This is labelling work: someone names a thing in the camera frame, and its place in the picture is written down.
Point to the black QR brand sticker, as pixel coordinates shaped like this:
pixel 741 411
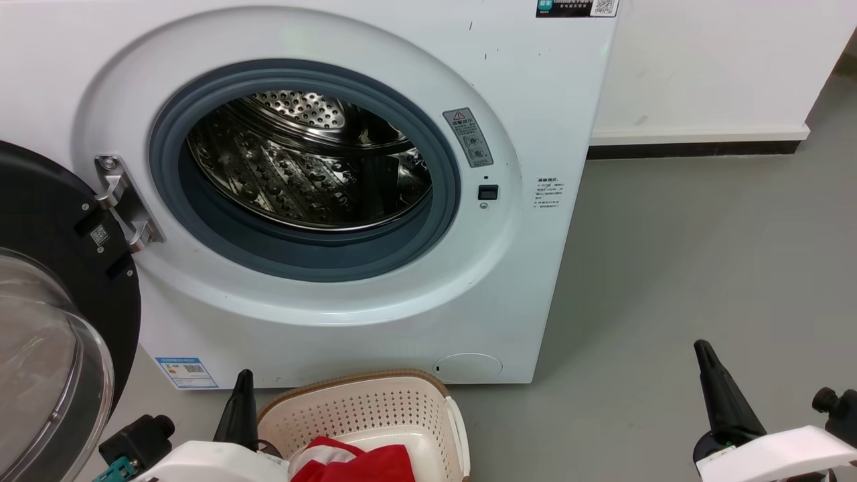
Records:
pixel 576 8

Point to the red and white garment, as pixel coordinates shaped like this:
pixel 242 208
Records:
pixel 375 465

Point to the white QR code sticker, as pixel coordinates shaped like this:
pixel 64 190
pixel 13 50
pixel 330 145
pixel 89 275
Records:
pixel 100 235

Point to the black round washer door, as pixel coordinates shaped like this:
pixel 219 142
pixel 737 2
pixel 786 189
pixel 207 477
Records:
pixel 47 214

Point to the round white filter cover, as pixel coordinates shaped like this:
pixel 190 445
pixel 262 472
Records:
pixel 469 368

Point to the grey rubber door gasket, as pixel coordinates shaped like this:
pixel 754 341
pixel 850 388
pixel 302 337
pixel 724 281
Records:
pixel 308 258

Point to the silver metal door hinge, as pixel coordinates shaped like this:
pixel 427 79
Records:
pixel 124 204

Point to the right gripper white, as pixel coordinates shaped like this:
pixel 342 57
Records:
pixel 783 458

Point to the black wall baseboard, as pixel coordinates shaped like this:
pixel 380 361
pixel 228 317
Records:
pixel 696 149

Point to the blue energy label sticker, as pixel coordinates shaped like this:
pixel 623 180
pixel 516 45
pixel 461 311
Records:
pixel 186 373

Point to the cream perforated laundry basket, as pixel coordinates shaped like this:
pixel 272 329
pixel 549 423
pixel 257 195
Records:
pixel 375 408

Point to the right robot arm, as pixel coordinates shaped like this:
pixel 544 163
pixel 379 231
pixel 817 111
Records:
pixel 840 412

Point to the white front-load washing machine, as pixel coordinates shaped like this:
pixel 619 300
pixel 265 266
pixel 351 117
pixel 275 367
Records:
pixel 375 335

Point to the small printed text label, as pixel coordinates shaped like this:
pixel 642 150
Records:
pixel 549 193

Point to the grey warning sticker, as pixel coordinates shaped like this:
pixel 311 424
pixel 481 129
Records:
pixel 469 137

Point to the stainless steel washing machine drum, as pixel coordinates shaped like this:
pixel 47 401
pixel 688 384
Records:
pixel 301 174

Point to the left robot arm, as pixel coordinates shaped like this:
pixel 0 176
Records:
pixel 137 438

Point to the black door latch socket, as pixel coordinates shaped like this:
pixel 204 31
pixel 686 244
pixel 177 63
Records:
pixel 488 193

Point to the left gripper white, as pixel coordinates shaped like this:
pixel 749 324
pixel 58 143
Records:
pixel 214 465

